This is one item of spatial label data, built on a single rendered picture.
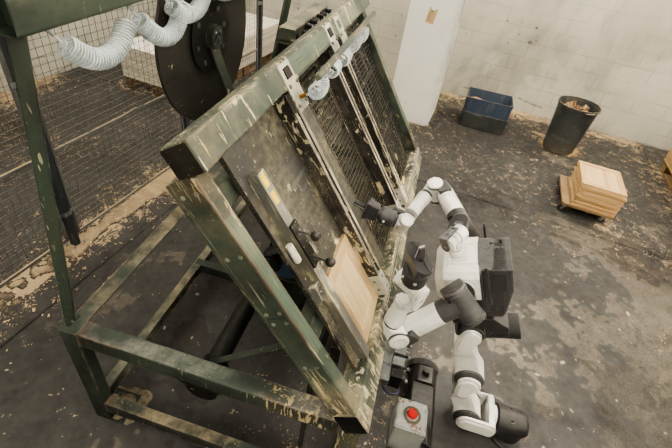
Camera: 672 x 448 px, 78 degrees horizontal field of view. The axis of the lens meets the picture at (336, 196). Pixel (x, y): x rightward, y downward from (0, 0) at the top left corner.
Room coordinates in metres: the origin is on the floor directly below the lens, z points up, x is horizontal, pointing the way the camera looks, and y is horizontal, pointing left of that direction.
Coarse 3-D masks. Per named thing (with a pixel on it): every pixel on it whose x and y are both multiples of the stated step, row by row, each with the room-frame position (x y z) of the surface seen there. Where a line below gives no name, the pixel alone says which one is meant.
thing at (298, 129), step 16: (288, 64) 1.53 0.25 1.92; (288, 80) 1.47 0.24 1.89; (320, 80) 1.47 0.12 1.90; (288, 96) 1.47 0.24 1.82; (304, 96) 1.48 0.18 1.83; (288, 112) 1.46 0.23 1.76; (288, 128) 1.46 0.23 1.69; (304, 128) 1.47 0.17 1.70; (304, 144) 1.45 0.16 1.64; (304, 160) 1.45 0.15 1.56; (320, 160) 1.45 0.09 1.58; (320, 176) 1.44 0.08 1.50; (320, 192) 1.44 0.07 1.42; (336, 192) 1.43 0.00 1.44; (336, 208) 1.42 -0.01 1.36; (352, 224) 1.41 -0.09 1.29; (352, 240) 1.41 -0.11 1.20; (368, 256) 1.39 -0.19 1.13; (368, 272) 1.39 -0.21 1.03; (384, 288) 1.37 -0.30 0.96
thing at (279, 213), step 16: (256, 176) 1.10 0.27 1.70; (256, 192) 1.10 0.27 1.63; (272, 208) 1.09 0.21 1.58; (288, 224) 1.09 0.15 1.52; (288, 240) 1.08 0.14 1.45; (304, 256) 1.07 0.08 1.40; (320, 272) 1.09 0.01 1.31; (336, 304) 1.06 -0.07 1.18; (336, 320) 1.04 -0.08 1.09; (352, 320) 1.08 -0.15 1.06; (352, 336) 1.03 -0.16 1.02; (368, 352) 1.05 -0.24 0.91
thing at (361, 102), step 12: (336, 24) 2.21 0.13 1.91; (348, 72) 2.21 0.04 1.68; (348, 84) 2.21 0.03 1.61; (360, 96) 2.20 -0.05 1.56; (360, 108) 2.19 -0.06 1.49; (372, 120) 2.22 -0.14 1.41; (372, 132) 2.18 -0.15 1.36; (384, 144) 2.21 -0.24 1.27; (384, 156) 2.16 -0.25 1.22; (396, 180) 2.15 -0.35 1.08; (396, 192) 2.14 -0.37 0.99
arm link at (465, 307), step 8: (464, 296) 1.03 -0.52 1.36; (472, 296) 1.05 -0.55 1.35; (440, 304) 1.04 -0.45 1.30; (448, 304) 1.03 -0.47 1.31; (456, 304) 1.02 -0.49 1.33; (464, 304) 1.02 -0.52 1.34; (472, 304) 1.02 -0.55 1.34; (440, 312) 1.01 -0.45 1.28; (448, 312) 1.01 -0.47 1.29; (456, 312) 1.01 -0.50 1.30; (464, 312) 1.00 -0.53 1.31; (472, 312) 1.00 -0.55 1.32; (480, 312) 1.01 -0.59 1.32; (448, 320) 1.00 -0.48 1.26; (464, 320) 0.99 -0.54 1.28; (472, 320) 0.99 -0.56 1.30
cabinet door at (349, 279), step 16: (336, 256) 1.26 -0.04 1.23; (352, 256) 1.37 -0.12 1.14; (336, 272) 1.20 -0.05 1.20; (352, 272) 1.30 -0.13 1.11; (336, 288) 1.14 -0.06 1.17; (352, 288) 1.24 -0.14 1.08; (368, 288) 1.34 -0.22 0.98; (352, 304) 1.17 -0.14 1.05; (368, 304) 1.27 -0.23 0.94; (368, 320) 1.20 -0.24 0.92; (368, 336) 1.14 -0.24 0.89
